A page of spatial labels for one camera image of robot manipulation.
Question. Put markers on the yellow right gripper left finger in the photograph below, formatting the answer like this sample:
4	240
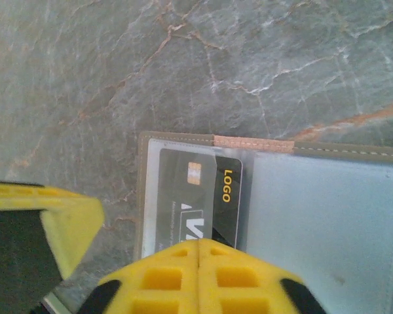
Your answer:
163	284

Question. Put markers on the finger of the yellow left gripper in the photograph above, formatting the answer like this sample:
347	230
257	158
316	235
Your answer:
36	235

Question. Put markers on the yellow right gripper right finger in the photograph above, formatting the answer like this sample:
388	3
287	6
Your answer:
242	284

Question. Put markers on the grey card holder wallet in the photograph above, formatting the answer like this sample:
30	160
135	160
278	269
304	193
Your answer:
314	212

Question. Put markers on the black credit card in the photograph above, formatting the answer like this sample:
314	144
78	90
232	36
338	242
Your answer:
227	183

